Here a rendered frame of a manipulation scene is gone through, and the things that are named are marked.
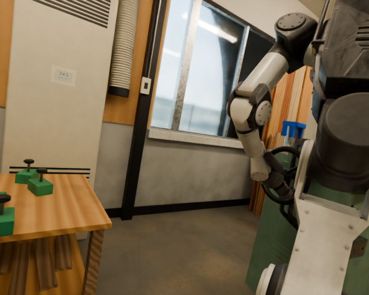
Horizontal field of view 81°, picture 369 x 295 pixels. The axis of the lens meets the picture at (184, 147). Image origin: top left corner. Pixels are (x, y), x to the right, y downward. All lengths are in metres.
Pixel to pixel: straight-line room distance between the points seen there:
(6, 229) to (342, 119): 0.94
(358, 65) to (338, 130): 0.21
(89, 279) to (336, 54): 1.14
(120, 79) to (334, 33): 1.39
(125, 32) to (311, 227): 1.63
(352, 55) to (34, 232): 1.04
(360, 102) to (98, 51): 1.43
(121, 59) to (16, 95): 0.70
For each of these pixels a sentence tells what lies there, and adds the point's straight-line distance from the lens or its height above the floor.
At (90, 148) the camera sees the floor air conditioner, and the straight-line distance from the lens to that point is 1.62.
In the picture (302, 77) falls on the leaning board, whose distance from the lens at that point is 3.49.
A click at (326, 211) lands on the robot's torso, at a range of 0.63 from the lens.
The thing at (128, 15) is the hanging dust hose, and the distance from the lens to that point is 1.85.
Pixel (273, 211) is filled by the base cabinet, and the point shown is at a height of 0.55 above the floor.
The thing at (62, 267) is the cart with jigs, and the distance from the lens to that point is 1.32.
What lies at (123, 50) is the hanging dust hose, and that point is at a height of 1.40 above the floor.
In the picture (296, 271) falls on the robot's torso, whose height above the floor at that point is 0.70.
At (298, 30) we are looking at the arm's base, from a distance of 0.82.
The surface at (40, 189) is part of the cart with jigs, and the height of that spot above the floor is 0.56.
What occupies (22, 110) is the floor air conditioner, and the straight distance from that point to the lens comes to 1.57.
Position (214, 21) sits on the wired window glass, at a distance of 2.59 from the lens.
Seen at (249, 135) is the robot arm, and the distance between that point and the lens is 0.75.
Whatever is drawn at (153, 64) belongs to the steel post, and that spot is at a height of 1.39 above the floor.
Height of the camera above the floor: 0.99
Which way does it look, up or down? 7 degrees down
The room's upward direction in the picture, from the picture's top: 10 degrees clockwise
